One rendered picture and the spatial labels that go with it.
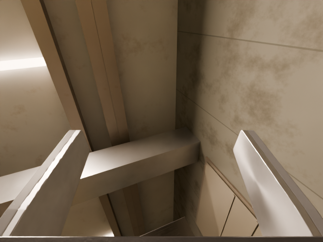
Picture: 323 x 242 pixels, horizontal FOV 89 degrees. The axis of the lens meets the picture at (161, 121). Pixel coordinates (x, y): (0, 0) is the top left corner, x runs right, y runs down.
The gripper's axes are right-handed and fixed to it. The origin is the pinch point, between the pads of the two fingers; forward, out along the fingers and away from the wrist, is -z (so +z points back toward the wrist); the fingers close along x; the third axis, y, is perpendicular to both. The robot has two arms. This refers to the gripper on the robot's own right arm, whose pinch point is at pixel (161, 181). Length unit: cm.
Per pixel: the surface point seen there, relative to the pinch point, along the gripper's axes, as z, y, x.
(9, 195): -113, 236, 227
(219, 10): -251, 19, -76
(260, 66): -170, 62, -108
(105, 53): -268, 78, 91
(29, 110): -232, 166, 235
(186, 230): -26, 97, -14
